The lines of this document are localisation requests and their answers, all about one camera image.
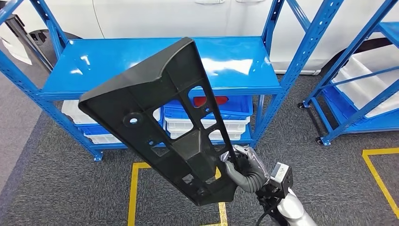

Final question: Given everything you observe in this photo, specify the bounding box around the white car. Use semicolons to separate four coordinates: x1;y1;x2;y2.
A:
9;0;399;75

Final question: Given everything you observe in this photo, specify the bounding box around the blue metal shelf rack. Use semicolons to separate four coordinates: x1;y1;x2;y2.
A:
297;0;399;147
0;0;345;163

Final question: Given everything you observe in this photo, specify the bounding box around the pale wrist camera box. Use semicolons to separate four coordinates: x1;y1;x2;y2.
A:
255;162;294;200

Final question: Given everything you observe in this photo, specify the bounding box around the black plastic car part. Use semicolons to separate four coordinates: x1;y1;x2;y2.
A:
78;37;239;207

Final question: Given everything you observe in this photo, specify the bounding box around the grey metal stand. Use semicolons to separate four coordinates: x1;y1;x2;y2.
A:
0;14;54;73

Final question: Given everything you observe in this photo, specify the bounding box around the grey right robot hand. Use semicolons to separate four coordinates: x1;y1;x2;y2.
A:
219;145;270;187

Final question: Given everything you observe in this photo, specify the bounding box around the black camera cable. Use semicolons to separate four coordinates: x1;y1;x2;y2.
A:
255;199;281;226

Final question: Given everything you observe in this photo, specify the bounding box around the red tail light part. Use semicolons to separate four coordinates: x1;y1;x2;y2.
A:
193;96;230;109

